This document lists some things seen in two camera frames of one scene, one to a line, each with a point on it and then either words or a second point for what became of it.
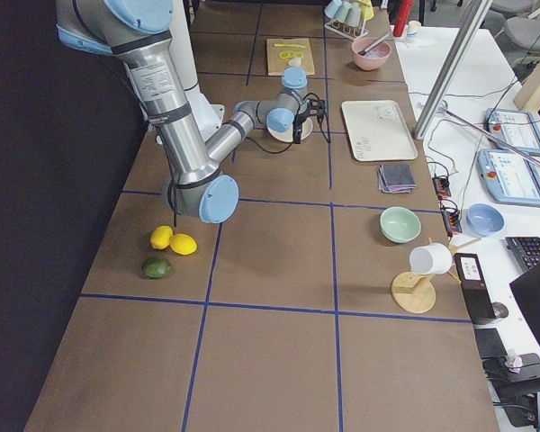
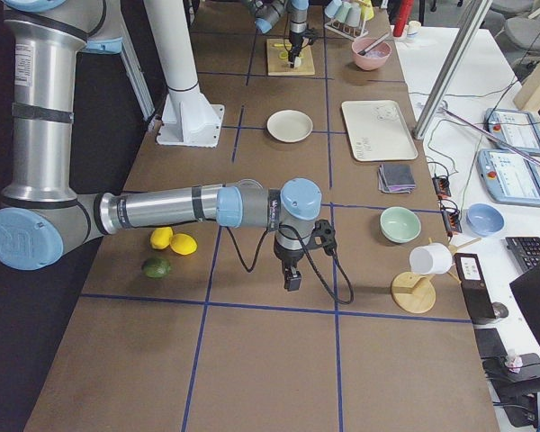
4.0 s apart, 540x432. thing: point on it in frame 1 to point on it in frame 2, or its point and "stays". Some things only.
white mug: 434,258 stays
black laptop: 536,293 stays
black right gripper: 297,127 to 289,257
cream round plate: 288,136 stays
